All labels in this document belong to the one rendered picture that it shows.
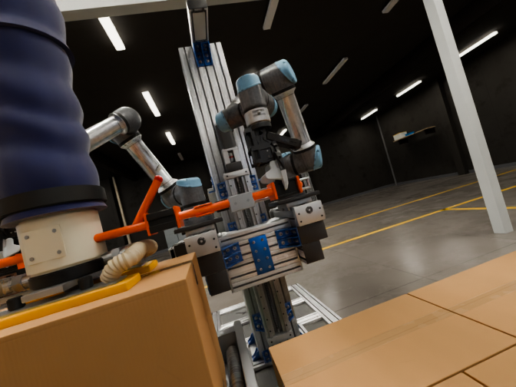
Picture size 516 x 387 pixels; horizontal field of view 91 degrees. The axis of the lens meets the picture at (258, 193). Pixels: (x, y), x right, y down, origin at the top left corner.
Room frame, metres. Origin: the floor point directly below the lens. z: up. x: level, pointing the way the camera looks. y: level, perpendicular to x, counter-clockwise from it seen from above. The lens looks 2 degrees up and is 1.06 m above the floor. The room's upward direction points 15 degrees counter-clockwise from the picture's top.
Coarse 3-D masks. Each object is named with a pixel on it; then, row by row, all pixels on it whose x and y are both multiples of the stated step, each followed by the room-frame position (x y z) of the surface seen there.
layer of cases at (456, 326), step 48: (432, 288) 1.04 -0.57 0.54; (480, 288) 0.95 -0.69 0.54; (336, 336) 0.89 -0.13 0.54; (384, 336) 0.82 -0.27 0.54; (432, 336) 0.77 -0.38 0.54; (480, 336) 0.72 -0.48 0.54; (288, 384) 0.73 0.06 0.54; (336, 384) 0.69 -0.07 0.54; (384, 384) 0.65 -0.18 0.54; (432, 384) 0.61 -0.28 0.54; (480, 384) 0.58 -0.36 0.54
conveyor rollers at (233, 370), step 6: (228, 348) 1.00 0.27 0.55; (234, 348) 0.99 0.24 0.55; (228, 354) 0.96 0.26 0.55; (234, 354) 0.95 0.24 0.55; (228, 360) 0.93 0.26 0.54; (234, 360) 0.91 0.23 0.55; (240, 360) 0.93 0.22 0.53; (228, 366) 0.90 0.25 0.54; (234, 366) 0.87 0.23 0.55; (240, 366) 0.88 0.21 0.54; (228, 372) 0.87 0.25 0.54; (234, 372) 0.84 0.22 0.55; (240, 372) 0.84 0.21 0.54; (234, 378) 0.81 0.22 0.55; (240, 378) 0.81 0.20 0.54; (234, 384) 0.78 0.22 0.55; (240, 384) 0.78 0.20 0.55
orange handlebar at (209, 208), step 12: (264, 192) 0.72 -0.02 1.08; (204, 204) 0.69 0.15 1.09; (216, 204) 0.70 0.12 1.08; (228, 204) 0.70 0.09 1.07; (180, 216) 0.68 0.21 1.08; (192, 216) 0.69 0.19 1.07; (120, 228) 0.66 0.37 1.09; (132, 228) 0.66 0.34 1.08; (144, 228) 0.67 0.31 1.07; (96, 240) 0.64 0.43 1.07; (0, 264) 0.60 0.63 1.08; (12, 264) 0.61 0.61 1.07
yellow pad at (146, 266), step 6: (144, 264) 0.77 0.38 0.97; (150, 264) 0.75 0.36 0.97; (156, 264) 0.80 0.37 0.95; (126, 270) 0.74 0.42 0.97; (132, 270) 0.72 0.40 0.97; (138, 270) 0.73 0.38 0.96; (144, 270) 0.73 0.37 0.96; (150, 270) 0.74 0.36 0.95; (96, 276) 0.75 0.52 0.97; (96, 282) 0.71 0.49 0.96; (54, 294) 0.69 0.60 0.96; (36, 300) 0.68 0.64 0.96
